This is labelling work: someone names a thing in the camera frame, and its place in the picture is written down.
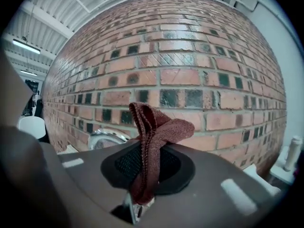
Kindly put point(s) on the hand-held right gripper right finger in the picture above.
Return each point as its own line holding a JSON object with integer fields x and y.
{"x": 204, "y": 198}

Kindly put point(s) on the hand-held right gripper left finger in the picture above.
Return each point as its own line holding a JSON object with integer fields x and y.
{"x": 95, "y": 174}

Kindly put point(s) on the chrome sink faucet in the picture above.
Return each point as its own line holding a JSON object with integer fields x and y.
{"x": 104, "y": 139}

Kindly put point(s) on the brown woven cloth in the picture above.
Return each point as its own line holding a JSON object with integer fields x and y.
{"x": 152, "y": 151}

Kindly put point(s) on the white round container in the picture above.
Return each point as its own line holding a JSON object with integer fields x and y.
{"x": 32, "y": 127}

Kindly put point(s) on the white plastic bottle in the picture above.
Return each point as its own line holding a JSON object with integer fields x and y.
{"x": 292, "y": 153}

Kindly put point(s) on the long ceiling lamp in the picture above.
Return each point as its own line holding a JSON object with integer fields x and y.
{"x": 28, "y": 72}
{"x": 26, "y": 46}

